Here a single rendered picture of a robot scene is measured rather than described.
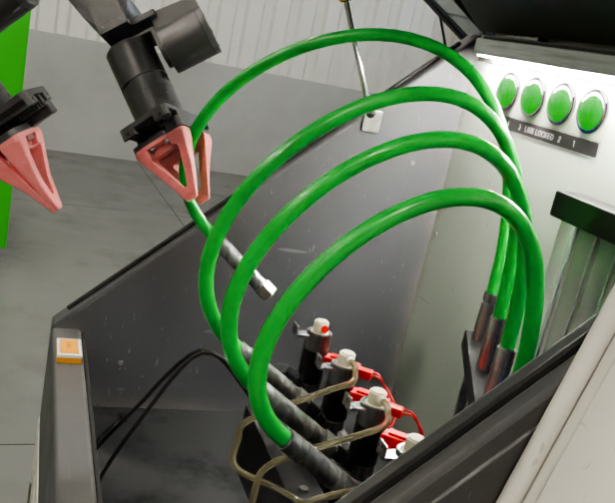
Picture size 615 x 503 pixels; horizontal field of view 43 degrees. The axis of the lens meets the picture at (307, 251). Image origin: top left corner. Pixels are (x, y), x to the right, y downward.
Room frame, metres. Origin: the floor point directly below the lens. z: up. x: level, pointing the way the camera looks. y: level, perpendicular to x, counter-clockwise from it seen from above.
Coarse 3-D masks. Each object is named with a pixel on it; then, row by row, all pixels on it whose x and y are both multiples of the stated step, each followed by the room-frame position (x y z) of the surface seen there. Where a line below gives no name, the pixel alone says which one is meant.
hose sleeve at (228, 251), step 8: (224, 240) 0.87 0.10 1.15; (224, 248) 0.87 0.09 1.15; (232, 248) 0.87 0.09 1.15; (224, 256) 0.87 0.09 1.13; (232, 256) 0.87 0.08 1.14; (240, 256) 0.87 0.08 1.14; (232, 264) 0.87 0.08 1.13; (256, 272) 0.87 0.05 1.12; (256, 280) 0.87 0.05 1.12; (264, 280) 0.87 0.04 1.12; (256, 288) 0.87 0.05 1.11
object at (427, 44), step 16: (336, 32) 0.87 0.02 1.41; (352, 32) 0.87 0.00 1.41; (368, 32) 0.87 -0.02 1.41; (384, 32) 0.87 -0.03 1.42; (400, 32) 0.87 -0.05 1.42; (288, 48) 0.87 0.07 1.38; (304, 48) 0.87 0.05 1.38; (320, 48) 0.88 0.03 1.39; (432, 48) 0.87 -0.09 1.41; (448, 48) 0.87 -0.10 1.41; (256, 64) 0.87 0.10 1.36; (272, 64) 0.87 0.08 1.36; (464, 64) 0.86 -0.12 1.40; (240, 80) 0.87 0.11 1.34; (480, 80) 0.86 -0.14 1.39; (224, 96) 0.87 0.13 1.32; (480, 96) 0.87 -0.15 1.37; (208, 112) 0.87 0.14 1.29; (496, 112) 0.86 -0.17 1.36; (192, 128) 0.87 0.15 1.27; (192, 208) 0.87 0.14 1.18; (208, 224) 0.87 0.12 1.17; (496, 256) 0.86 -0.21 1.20; (496, 272) 0.86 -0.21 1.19; (496, 288) 0.86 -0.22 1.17
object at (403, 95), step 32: (384, 96) 0.71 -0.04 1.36; (416, 96) 0.72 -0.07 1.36; (448, 96) 0.73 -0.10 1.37; (320, 128) 0.69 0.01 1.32; (512, 160) 0.76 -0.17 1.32; (224, 224) 0.66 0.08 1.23; (512, 256) 0.77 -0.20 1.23; (512, 288) 0.77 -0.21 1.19; (480, 352) 0.78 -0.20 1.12; (288, 384) 0.70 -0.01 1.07
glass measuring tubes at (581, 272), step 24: (552, 216) 0.87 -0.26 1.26; (576, 216) 0.83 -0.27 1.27; (600, 216) 0.80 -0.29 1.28; (576, 240) 0.87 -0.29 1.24; (600, 240) 0.83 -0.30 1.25; (552, 264) 0.86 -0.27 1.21; (576, 264) 0.83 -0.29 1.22; (600, 264) 0.79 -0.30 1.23; (552, 288) 0.86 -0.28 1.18; (576, 288) 0.82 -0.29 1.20; (600, 288) 0.79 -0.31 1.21; (552, 312) 0.87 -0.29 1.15; (576, 312) 0.83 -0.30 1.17; (552, 336) 0.83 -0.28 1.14
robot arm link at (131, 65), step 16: (144, 32) 0.93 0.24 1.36; (112, 48) 0.92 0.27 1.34; (128, 48) 0.91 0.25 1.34; (144, 48) 0.92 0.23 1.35; (160, 48) 0.92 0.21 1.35; (112, 64) 0.92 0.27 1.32; (128, 64) 0.91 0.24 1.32; (144, 64) 0.91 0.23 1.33; (160, 64) 0.93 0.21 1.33; (128, 80) 0.90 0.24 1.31
